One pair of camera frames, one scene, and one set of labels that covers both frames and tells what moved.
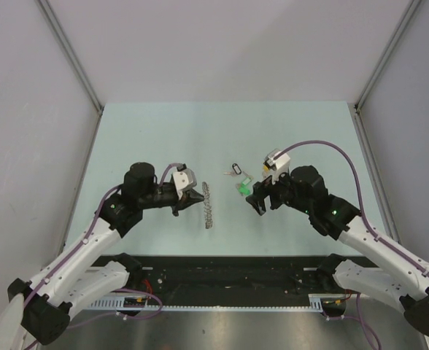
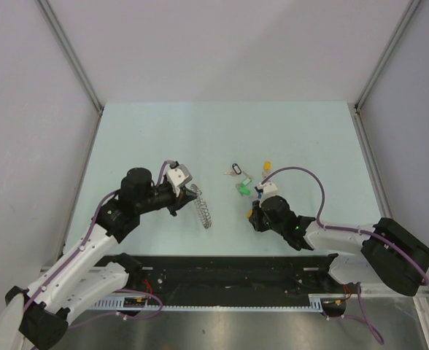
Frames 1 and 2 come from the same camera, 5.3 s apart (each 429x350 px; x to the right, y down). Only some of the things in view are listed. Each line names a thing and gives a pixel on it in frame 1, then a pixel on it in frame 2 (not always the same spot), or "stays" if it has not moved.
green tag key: x=244 y=187 stays
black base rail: x=219 y=278 stays
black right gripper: x=266 y=187 -> x=255 y=217
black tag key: x=236 y=170 stays
